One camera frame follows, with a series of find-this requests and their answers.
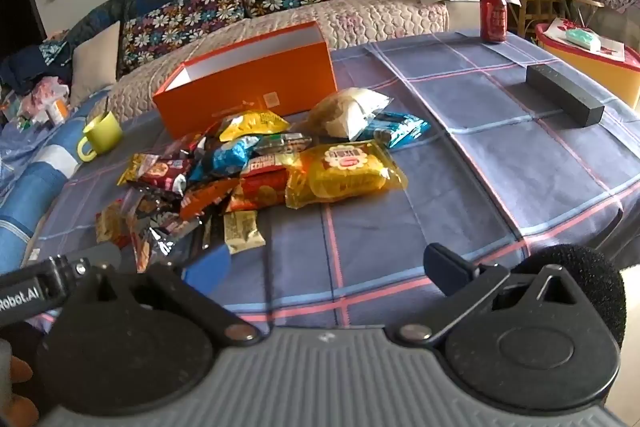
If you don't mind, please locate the blue striped blanket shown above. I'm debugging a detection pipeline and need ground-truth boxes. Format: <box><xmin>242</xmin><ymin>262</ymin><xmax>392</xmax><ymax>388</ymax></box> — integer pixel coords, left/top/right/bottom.
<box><xmin>0</xmin><ymin>97</ymin><xmax>111</xmax><ymax>273</ymax></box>

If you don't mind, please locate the red soda can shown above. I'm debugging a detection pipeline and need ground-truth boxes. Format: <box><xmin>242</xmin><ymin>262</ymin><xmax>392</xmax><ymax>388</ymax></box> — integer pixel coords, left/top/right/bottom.
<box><xmin>479</xmin><ymin>0</ymin><xmax>508</xmax><ymax>44</ymax></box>

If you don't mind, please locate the large yellow snack packet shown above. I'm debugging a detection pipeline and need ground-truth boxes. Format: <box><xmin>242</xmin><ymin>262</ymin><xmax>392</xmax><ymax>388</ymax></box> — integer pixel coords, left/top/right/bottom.
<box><xmin>285</xmin><ymin>142</ymin><xmax>408</xmax><ymax>209</ymax></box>

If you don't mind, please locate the black foam ball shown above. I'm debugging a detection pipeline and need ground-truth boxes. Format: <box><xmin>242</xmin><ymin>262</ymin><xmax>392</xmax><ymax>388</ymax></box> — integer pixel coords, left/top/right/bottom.
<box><xmin>515</xmin><ymin>244</ymin><xmax>627</xmax><ymax>353</ymax></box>

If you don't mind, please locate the yellow bin with red rim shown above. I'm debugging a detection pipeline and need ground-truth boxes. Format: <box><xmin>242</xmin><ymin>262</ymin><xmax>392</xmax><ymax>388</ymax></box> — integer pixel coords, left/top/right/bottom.
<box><xmin>535</xmin><ymin>23</ymin><xmax>640</xmax><ymax>108</ymax></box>

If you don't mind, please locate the dark blue clothing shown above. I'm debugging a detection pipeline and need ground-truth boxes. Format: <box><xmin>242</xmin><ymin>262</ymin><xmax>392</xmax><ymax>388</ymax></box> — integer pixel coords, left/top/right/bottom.
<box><xmin>0</xmin><ymin>39</ymin><xmax>76</xmax><ymax>92</ymax></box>

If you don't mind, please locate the white paper with red print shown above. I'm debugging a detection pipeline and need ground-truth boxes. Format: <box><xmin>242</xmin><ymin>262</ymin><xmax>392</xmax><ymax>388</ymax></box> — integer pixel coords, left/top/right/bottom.
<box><xmin>545</xmin><ymin>18</ymin><xmax>631</xmax><ymax>58</ymax></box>

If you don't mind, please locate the small beige snack packet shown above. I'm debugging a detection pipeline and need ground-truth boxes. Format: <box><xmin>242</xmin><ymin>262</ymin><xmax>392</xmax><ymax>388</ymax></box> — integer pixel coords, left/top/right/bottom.
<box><xmin>223</xmin><ymin>209</ymin><xmax>266</xmax><ymax>255</ymax></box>

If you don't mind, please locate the blue silver snack packet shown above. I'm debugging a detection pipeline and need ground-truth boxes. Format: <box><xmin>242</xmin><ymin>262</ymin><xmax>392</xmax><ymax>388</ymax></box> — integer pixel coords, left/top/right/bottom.
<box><xmin>190</xmin><ymin>138</ymin><xmax>261</xmax><ymax>182</ymax></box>

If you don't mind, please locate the yellow crinkled chips packet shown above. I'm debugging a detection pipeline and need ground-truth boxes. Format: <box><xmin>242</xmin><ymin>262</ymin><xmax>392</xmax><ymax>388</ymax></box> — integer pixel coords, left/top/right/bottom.
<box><xmin>218</xmin><ymin>111</ymin><xmax>291</xmax><ymax>142</ymax></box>

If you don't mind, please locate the dark green snack packet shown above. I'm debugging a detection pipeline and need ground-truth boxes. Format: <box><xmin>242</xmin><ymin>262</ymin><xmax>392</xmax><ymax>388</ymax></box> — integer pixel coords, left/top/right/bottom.
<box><xmin>252</xmin><ymin>133</ymin><xmax>313</xmax><ymax>155</ymax></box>

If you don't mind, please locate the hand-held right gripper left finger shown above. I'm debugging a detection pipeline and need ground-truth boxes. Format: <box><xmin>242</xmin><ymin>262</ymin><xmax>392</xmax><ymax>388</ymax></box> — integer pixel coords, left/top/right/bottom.
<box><xmin>87</xmin><ymin>246</ymin><xmax>262</xmax><ymax>349</ymax></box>

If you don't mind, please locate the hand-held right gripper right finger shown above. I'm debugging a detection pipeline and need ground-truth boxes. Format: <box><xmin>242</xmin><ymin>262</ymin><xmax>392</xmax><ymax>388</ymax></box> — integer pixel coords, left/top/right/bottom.
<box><xmin>395</xmin><ymin>243</ymin><xmax>583</xmax><ymax>349</ymax></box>

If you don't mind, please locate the yellow-green mug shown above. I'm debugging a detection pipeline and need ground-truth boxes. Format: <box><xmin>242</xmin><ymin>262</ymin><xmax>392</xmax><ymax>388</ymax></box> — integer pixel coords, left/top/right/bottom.
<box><xmin>76</xmin><ymin>111</ymin><xmax>124</xmax><ymax>162</ymax></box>

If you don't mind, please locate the beige pillow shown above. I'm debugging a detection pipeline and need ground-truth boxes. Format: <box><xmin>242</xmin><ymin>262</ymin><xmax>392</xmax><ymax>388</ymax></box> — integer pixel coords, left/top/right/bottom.
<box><xmin>70</xmin><ymin>21</ymin><xmax>122</xmax><ymax>108</ymax></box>

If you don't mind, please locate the orange snack packet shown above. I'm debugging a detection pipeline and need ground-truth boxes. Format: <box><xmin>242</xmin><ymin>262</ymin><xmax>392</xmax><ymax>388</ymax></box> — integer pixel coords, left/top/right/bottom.
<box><xmin>180</xmin><ymin>177</ymin><xmax>241</xmax><ymax>220</ymax></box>

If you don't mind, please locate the pile of small snacks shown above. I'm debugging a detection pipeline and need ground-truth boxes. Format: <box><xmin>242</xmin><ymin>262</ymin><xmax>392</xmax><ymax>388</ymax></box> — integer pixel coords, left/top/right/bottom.
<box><xmin>95</xmin><ymin>184</ymin><xmax>213</xmax><ymax>273</ymax></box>

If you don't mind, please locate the clear bag of pale snacks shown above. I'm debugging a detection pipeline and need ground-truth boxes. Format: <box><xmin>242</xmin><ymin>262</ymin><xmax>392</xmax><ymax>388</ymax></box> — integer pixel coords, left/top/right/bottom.
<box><xmin>306</xmin><ymin>87</ymin><xmax>393</xmax><ymax>140</ymax></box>

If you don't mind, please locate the yellow maroon snack packet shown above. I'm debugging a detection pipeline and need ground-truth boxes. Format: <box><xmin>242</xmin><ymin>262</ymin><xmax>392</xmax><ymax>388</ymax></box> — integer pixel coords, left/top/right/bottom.
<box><xmin>117</xmin><ymin>153</ymin><xmax>196</xmax><ymax>196</ymax></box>

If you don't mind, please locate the person's left hand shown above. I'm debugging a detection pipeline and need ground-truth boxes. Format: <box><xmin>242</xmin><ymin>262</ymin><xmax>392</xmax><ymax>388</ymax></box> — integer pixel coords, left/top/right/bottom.
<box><xmin>7</xmin><ymin>355</ymin><xmax>35</xmax><ymax>384</ymax></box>

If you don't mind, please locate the black rectangular box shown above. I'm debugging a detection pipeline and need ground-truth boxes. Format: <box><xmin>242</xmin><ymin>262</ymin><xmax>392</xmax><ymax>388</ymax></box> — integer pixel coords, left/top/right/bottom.
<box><xmin>525</xmin><ymin>64</ymin><xmax>606</xmax><ymax>128</ymax></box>

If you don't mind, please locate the teal tissue packet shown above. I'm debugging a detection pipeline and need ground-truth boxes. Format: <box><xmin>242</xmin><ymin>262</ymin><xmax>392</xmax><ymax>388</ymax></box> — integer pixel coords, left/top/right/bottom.
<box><xmin>565</xmin><ymin>28</ymin><xmax>603</xmax><ymax>52</ymax></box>

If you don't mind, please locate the teal snack packet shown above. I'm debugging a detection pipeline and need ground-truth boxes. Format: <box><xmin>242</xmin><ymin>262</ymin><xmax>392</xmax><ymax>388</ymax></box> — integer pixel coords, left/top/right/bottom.
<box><xmin>360</xmin><ymin>111</ymin><xmax>432</xmax><ymax>149</ymax></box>

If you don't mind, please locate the pink quilted sofa cover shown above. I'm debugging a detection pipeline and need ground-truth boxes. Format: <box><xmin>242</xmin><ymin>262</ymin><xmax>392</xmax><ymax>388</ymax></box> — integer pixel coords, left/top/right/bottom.
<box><xmin>107</xmin><ymin>0</ymin><xmax>449</xmax><ymax>122</ymax></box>

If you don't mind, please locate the pink clutter pile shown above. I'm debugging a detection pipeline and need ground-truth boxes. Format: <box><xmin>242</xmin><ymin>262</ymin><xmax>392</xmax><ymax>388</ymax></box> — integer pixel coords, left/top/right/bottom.
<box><xmin>15</xmin><ymin>77</ymin><xmax>71</xmax><ymax>128</ymax></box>

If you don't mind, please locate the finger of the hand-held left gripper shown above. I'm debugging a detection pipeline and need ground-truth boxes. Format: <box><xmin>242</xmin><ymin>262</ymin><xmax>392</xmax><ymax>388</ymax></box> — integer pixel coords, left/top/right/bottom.
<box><xmin>50</xmin><ymin>243</ymin><xmax>123</xmax><ymax>285</ymax></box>

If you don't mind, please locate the orange cardboard box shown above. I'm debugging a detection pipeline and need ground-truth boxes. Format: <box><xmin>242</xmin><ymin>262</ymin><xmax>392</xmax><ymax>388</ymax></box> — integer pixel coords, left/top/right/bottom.
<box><xmin>152</xmin><ymin>21</ymin><xmax>337</xmax><ymax>140</ymax></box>

